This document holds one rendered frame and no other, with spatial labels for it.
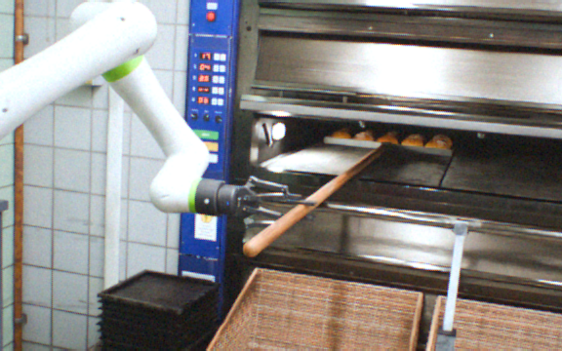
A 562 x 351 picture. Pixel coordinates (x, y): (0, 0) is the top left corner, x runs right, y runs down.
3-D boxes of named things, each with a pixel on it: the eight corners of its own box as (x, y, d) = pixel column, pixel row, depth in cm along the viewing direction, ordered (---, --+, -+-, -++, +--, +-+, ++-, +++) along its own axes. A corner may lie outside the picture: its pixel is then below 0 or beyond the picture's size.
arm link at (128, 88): (97, 87, 174) (131, 77, 168) (117, 59, 181) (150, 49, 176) (176, 190, 194) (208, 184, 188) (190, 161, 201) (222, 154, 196)
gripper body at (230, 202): (229, 179, 182) (263, 184, 180) (227, 213, 184) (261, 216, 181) (218, 184, 175) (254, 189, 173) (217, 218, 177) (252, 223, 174)
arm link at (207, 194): (192, 218, 177) (193, 181, 175) (210, 209, 188) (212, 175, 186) (215, 221, 175) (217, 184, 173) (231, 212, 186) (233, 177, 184)
